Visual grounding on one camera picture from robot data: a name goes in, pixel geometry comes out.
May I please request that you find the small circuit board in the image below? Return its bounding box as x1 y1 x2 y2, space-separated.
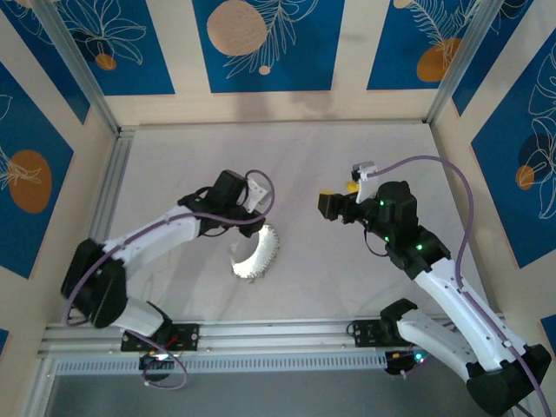
385 347 431 377
138 352 175 371

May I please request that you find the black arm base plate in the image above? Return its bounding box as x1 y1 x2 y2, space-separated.
120 323 202 354
349 320 418 348

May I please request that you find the aluminium mounting rail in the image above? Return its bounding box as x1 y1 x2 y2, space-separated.
36 319 509 354

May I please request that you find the aluminium frame post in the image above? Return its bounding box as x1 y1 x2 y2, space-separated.
425 0 535 125
32 0 121 136

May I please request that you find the slotted grey cable duct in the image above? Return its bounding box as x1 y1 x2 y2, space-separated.
51 351 387 375

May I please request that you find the short purple cable loop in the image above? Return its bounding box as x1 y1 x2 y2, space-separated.
141 342 189 391

